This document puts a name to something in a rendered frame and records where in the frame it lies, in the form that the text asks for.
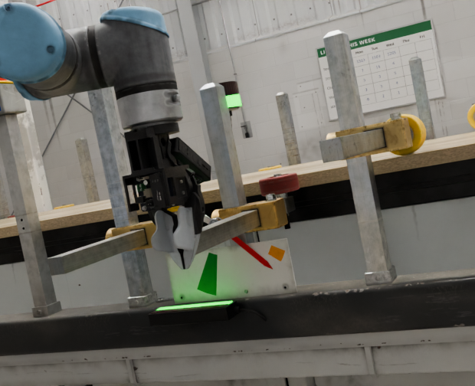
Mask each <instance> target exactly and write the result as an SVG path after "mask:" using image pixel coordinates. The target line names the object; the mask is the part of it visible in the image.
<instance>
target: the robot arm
mask: <svg viewBox="0 0 475 386"><path fill-rule="evenodd" d="M100 23H101V24H98V25H91V26H85V27H80V28H72V29H67V30H64V29H63V28H62V27H61V26H60V25H59V24H58V23H57V22H56V20H55V19H54V18H53V17H52V16H51V15H49V14H48V13H47V12H46V11H44V10H43V9H41V8H39V7H37V6H34V5H30V4H27V3H23V2H10V3H4V2H0V78H2V79H6V80H10V81H12V82H13V83H14V85H15V87H16V89H17V91H18V92H19V93H20V94H21V95H22V96H23V97H24V98H25V99H26V100H32V101H33V100H40V101H43V100H49V99H50V98H52V97H60V96H65V95H69V94H74V93H82V92H86V91H91V90H99V89H103V88H107V87H114V90H115V94H116V102H117V106H118V110H119V115H120V122H121V126H122V129H124V130H131V131H129V132H125V133H124V136H125V140H126V147H127V152H128V156H129V163H130V168H131V172H132V174H131V175H125V176H122V177H123V184H124V189H125V193H126V200H127V204H128V209H129V212H132V211H138V210H139V204H140V206H141V210H142V212H144V211H148V213H149V217H150V218H151V220H152V222H153V223H154V225H155V226H156V232H155V233H154V234H153V235H152V237H151V244H152V247H153V249H154V250H157V251H162V252H168V253H169V255H170V257H171V258H172V259H173V261H174V262H175V263H176V264H177V265H178V266H179V267H180V268H181V269H182V270H187V269H188V268H189V267H190V266H191V264H192V261H193V260H194V257H195V254H196V250H197V248H198V243H199V239H200V234H201V232H202V227H203V222H204V217H205V201H204V198H203V195H202V193H201V185H200V184H201V183H202V182H208V181H211V166H210V165H209V164H208V163H207V162H206V161H205V160H204V159H203V158H201V157H200V156H199V155H198V154H197V153H196V152H195V151H193V150H192V149H191V148H190V147H189V146H188V145H187V144H186V143H184V142H183V141H182V140H181V139H180V138H179V137H175V138H171V139H170V138H169V135H171V134H175V133H177V132H180V131H179V124H178V123H177V122H178V121H181V120H182V119H183V114H182V106H181V102H180V99H181V97H180V96H179V91H178V87H177V82H176V77H175V70H174V66H173V61H172V54H171V49H170V45H169V34H168V32H167V30H166V26H165V20H164V18H163V16H162V14H161V13H160V12H159V11H157V10H155V9H153V8H147V7H140V6H129V7H121V8H117V9H110V10H108V11H105V12H104V13H103V14H102V15H101V17H100ZM198 184H199V185H198ZM127 185H132V187H133V194H134V198H135V203H133V204H130V199H129V192H128V188H127ZM135 185H136V186H137V190H138V195H139V197H137V194H136V186H135ZM179 205H181V206H185V207H179V209H178V211H177V214H174V213H172V212H171V211H167V209H169V208H171V207H175V206H179Z"/></svg>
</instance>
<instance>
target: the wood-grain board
mask: <svg viewBox="0 0 475 386"><path fill-rule="evenodd" d="M371 158H372V166H373V170H374V175H380V174H385V173H390V172H399V171H404V170H409V169H413V168H421V167H426V166H431V165H440V164H444V163H449V162H458V161H463V160H467V159H475V132H467V133H463V134H459V135H454V136H447V137H442V138H438V139H430V140H426V141H424V144H423V145H422V147H421V148H420V149H418V150H417V151H415V152H413V153H410V154H408V155H395V154H392V153H391V152H384V153H379V154H375V155H371ZM293 172H295V173H297V177H298V181H299V185H300V188H303V187H308V186H313V185H321V184H326V183H331V182H340V181H345V180H349V171H348V167H347V163H346V160H339V161H334V162H325V163H323V160H319V161H314V162H307V163H302V164H298V165H290V166H286V167H281V168H274V169H269V170H265V171H261V172H253V173H248V174H244V175H241V177H242V181H243V185H244V192H245V196H246V197H249V196H254V195H261V192H260V185H259V180H260V179H262V178H268V177H271V176H274V175H275V174H279V173H280V174H281V175H283V174H287V173H293ZM200 185H201V193H202V195H203V198H204V201H205V204H208V203H213V202H218V201H221V195H220V191H219V187H218V180H217V179H215V180H211V181H208V182H202V183H201V184H200ZM38 217H39V221H40V225H41V231H49V230H54V229H59V228H64V227H73V226H77V225H82V224H90V223H95V222H100V221H108V220H113V219H114V218H113V211H112V207H111V203H110V199H108V200H104V201H96V202H92V203H88V204H80V205H75V206H71V207H67V208H59V209H55V210H50V211H42V212H38ZM18 235H19V233H18V227H17V224H16V220H15V217H13V218H6V219H1V220H0V238H5V237H14V236H18Z"/></svg>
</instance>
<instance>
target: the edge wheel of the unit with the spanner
mask: <svg viewBox="0 0 475 386"><path fill-rule="evenodd" d="M259 185H260V192H261V195H262V196H265V195H268V194H273V193H274V194H275V196H276V198H279V197H281V198H288V194H287V192H291V191H296V190H298V189H299V188H300V185H299V181H298V177H297V173H295V172H293V173H287V174H283V175H281V174H280V173H279V174H275V175H274V176H271V177H268V178H262V179H260V180H259ZM287 220H288V224H286V225H284V227H285V229H290V221H289V217H288V215H287Z"/></svg>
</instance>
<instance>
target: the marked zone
mask: <svg viewBox="0 0 475 386"><path fill-rule="evenodd" d="M217 261H218V255H217V254H212V253H208V257H207V260H206V262H205V267H204V269H203V272H202V275H201V279H200V281H199V284H198V288H197V290H200V291H202V292H204V293H208V294H211V295H215V296H216V291H217Z"/></svg>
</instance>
